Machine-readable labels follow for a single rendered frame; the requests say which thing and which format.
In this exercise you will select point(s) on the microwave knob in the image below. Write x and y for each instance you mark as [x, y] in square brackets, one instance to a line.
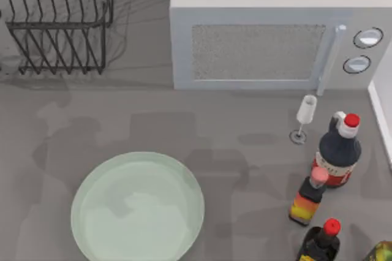
[368, 37]
[356, 64]

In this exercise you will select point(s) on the small pink-capped sauce bottle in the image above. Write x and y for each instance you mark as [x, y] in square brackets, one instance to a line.
[307, 202]

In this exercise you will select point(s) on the pale green round plate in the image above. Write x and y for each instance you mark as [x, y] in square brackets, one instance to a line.
[137, 209]

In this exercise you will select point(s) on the green yellow bottle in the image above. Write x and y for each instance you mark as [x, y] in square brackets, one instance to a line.
[379, 253]

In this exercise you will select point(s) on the white wine glass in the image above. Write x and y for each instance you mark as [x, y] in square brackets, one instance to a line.
[306, 109]

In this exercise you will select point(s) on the large dark red-capped bottle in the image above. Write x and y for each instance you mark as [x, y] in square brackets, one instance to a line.
[338, 150]

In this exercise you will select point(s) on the microwave oven door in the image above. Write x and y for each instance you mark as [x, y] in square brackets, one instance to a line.
[183, 52]

